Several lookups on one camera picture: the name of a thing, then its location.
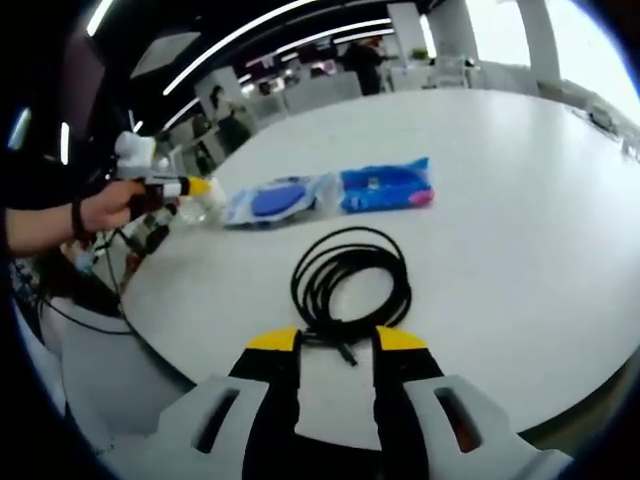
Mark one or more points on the person's left hand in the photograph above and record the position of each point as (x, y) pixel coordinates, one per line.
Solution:
(107, 207)

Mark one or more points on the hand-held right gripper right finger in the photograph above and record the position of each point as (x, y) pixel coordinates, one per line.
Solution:
(450, 430)

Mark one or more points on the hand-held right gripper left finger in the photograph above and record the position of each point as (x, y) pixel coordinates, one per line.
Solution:
(215, 430)

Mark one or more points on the blue tissue packet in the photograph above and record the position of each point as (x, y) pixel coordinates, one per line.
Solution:
(385, 187)

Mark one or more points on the black wristband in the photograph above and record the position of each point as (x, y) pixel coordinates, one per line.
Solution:
(77, 220)

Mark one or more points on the person's white shirt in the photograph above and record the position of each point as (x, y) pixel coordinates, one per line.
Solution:
(100, 370)

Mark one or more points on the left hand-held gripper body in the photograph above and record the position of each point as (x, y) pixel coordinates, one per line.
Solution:
(135, 155)

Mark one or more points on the clear plastic water bottle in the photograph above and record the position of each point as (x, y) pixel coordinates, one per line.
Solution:
(207, 207)

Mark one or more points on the clear packet with blue print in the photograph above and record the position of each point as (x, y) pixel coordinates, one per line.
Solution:
(280, 200)

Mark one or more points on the white round tabletop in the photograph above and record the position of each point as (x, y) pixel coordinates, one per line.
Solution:
(500, 280)

